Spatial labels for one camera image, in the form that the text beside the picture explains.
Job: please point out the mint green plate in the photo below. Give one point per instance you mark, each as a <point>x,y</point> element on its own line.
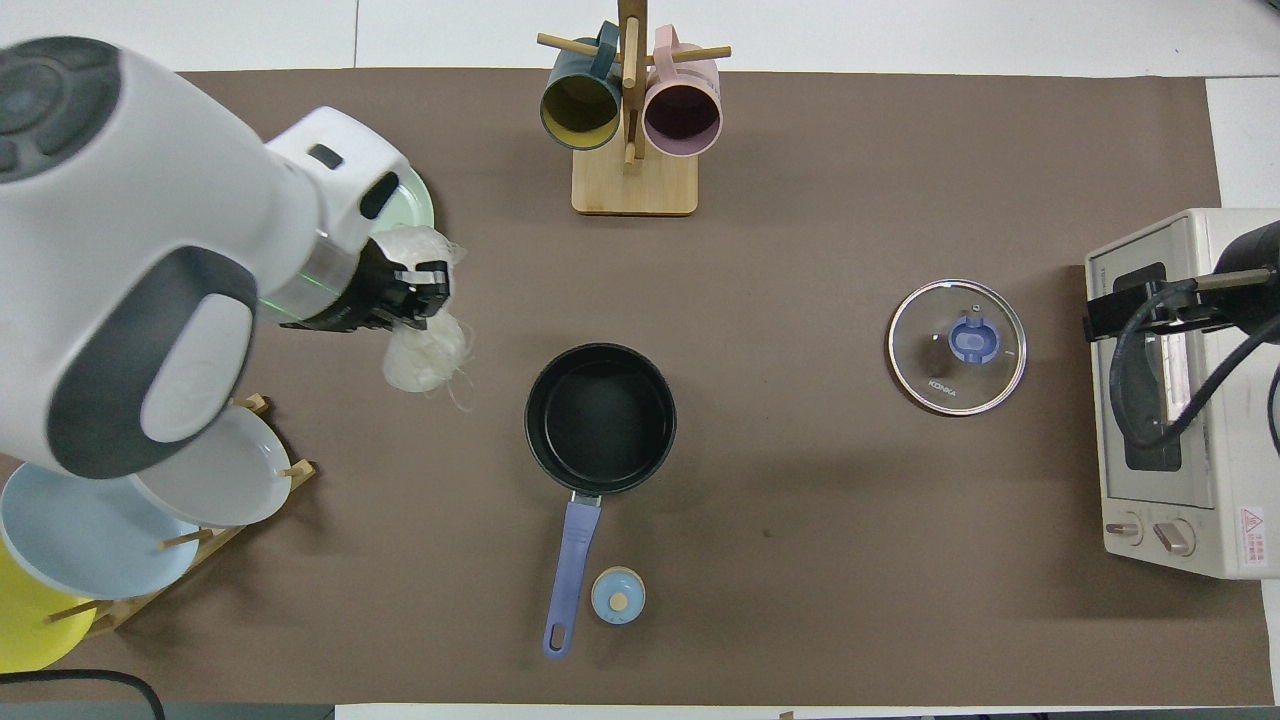
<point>415,200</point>

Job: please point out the grey plate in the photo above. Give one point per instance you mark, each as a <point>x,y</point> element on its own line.
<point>225,470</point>

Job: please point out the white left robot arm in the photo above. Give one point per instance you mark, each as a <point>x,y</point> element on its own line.
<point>130,200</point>

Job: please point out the light blue plate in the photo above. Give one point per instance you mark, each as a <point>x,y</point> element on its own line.
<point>90,540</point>

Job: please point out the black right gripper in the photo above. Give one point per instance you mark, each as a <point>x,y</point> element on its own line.
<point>1250,260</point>

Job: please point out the pink mug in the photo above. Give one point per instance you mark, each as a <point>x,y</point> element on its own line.
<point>682,115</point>

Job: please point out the glass lid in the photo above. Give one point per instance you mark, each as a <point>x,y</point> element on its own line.
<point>957,345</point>

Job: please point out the wooden mug rack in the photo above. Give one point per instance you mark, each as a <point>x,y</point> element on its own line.
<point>632,185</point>

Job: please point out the cream toaster oven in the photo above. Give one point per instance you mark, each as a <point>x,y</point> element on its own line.
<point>1230,520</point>

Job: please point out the teal mug, yellow inside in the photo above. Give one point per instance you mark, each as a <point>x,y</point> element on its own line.
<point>580,105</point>

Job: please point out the wooden plate rack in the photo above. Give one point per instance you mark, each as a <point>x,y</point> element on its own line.
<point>215,545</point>

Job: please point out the brown table mat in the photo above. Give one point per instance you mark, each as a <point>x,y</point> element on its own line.
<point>800,550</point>

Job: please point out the yellow plate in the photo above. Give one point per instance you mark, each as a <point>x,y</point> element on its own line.
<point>30,625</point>

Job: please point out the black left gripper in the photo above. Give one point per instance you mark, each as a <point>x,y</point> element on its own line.
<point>370,290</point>

